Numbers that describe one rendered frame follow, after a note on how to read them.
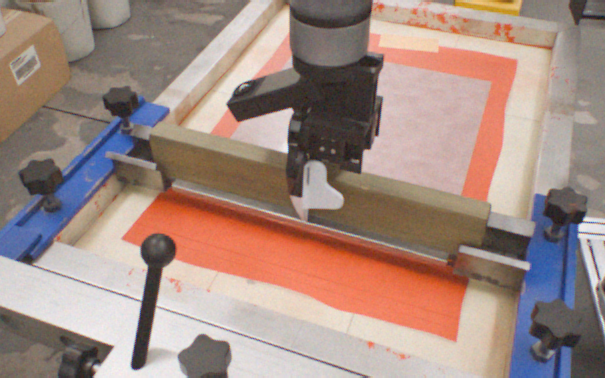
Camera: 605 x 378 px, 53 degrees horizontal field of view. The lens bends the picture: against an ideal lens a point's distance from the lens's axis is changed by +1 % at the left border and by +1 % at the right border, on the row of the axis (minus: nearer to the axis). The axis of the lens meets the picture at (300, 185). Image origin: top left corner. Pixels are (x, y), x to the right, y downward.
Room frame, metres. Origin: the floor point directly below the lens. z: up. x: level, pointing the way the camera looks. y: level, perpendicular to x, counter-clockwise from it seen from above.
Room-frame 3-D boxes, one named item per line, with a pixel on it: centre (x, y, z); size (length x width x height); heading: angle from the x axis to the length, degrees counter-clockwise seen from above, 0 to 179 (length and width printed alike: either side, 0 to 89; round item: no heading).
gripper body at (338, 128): (0.51, -0.03, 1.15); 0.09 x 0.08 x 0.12; 69
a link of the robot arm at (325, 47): (0.52, -0.03, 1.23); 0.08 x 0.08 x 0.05
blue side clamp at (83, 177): (0.59, 0.26, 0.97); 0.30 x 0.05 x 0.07; 159
